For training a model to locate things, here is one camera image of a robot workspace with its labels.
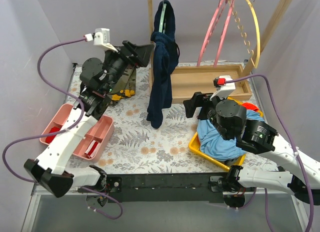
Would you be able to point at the camouflage shorts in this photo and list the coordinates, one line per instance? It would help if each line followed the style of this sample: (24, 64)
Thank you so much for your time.
(125, 87)

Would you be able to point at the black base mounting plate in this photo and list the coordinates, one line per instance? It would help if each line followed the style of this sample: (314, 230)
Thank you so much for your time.
(181, 187)

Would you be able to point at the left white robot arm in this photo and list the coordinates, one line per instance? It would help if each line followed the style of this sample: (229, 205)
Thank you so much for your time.
(50, 170)

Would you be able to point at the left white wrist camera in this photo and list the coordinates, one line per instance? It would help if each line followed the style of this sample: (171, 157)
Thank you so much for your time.
(101, 38)

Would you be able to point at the navy blue shorts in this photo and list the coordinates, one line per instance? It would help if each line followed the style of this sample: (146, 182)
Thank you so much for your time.
(165, 60)

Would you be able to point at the pink hanger right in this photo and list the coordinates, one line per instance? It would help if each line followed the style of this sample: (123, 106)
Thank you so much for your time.
(224, 32)

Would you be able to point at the yellow plastic tray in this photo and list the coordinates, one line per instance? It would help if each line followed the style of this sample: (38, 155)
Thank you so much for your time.
(194, 146)

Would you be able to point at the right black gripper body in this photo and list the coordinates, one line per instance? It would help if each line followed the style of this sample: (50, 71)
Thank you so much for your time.
(202, 105)

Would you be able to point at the pink divided organizer tray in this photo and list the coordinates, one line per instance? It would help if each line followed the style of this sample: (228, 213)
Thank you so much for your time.
(101, 132)

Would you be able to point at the pink hanger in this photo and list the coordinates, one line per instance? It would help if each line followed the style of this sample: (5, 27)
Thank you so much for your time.
(224, 32)
(212, 25)

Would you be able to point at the orange garment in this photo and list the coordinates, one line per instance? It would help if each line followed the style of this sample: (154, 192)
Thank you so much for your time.
(250, 106)

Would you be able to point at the red white cloth in tray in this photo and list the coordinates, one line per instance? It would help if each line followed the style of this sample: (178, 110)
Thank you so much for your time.
(92, 149)

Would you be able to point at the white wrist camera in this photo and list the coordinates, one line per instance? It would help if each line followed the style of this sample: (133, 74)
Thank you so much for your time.
(101, 38)
(224, 87)

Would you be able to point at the yellow hanger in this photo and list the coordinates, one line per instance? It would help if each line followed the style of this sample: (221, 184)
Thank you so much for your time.
(254, 54)

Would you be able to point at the light blue shorts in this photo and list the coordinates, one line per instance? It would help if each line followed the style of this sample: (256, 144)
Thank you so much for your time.
(213, 145)

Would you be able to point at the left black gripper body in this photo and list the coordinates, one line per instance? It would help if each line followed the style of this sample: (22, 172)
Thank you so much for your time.
(130, 53)

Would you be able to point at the floral table mat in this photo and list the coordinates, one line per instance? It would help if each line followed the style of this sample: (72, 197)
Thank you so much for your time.
(136, 147)

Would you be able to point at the green hanger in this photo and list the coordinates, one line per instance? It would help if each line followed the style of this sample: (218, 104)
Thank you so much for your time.
(162, 23)

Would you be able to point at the wooden clothes rack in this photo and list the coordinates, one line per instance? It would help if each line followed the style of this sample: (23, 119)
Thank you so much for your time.
(185, 80)

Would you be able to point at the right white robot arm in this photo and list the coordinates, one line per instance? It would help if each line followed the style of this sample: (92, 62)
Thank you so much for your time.
(301, 174)

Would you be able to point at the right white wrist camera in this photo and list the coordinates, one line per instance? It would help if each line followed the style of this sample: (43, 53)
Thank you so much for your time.
(224, 87)

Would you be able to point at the pink hanger left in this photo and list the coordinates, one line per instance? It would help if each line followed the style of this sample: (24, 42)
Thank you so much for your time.
(212, 25)

